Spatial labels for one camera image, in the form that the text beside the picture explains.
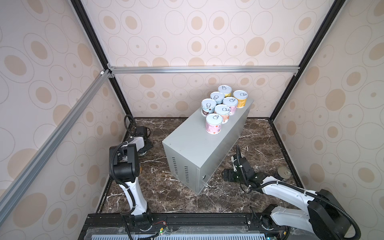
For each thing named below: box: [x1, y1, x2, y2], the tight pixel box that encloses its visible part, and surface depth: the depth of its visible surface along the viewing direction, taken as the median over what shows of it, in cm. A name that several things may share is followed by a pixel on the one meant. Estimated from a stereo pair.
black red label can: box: [276, 166, 292, 181], surface depth 82 cm
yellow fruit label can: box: [218, 85, 233, 97], surface depth 81 cm
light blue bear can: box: [210, 91, 225, 105], surface depth 76 cm
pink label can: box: [223, 96, 238, 116], surface depth 74 cm
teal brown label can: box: [201, 98, 217, 118], surface depth 73 cm
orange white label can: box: [214, 104, 230, 125], surface depth 70 cm
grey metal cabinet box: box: [162, 100, 254, 195], surface depth 70 cm
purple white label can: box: [205, 113, 223, 135], surface depth 66 cm
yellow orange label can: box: [233, 90, 249, 109], surface depth 78 cm
